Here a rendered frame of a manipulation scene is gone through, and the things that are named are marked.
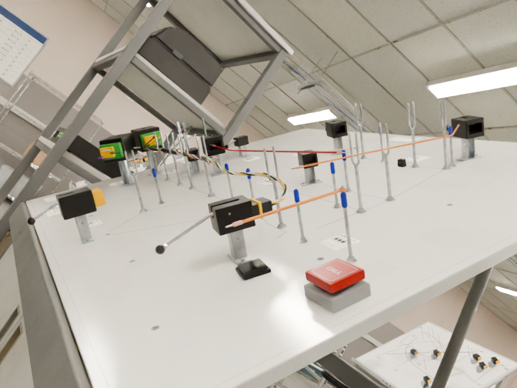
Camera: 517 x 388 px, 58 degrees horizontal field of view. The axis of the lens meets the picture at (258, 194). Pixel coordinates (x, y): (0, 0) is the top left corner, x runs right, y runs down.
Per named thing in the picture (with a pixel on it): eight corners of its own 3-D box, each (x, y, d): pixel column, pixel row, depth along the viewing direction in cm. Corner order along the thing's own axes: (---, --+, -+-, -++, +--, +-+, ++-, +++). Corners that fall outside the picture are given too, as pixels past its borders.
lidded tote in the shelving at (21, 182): (-12, 183, 664) (2, 164, 669) (-8, 182, 703) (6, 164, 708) (28, 206, 684) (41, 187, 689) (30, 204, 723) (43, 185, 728)
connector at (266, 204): (237, 216, 71) (235, 204, 71) (265, 209, 73) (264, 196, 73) (245, 221, 69) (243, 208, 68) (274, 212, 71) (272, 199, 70)
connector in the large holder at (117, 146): (124, 156, 129) (120, 142, 128) (120, 158, 127) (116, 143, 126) (105, 159, 130) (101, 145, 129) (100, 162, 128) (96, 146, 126)
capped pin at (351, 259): (343, 262, 64) (334, 186, 61) (350, 257, 65) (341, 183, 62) (352, 264, 63) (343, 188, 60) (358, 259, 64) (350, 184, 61)
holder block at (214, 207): (212, 228, 71) (207, 203, 70) (246, 219, 73) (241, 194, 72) (220, 235, 67) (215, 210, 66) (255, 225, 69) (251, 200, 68)
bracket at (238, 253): (228, 255, 73) (221, 225, 72) (241, 250, 74) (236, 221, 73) (237, 265, 69) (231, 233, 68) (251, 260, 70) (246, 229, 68)
